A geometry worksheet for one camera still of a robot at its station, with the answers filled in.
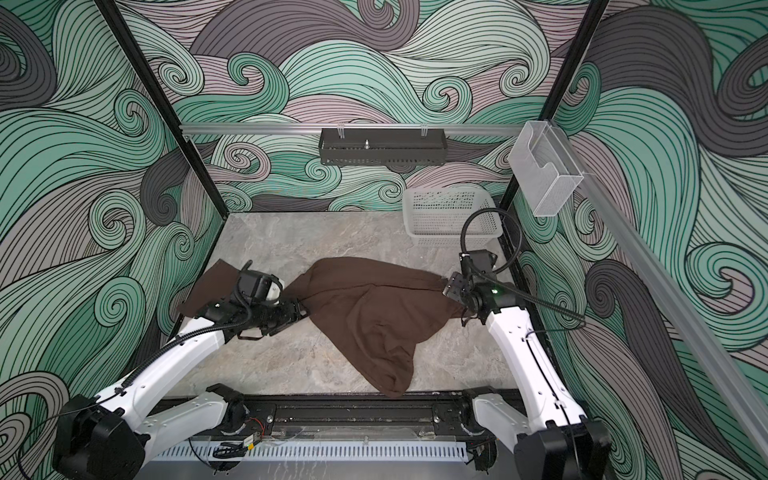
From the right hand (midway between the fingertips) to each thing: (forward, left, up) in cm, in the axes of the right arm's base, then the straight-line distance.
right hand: (462, 291), depth 79 cm
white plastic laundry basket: (+43, +1, -16) cm, 46 cm away
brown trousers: (-1, +23, -14) cm, 26 cm away
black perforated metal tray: (+44, +22, +16) cm, 52 cm away
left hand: (-5, +43, -5) cm, 44 cm away
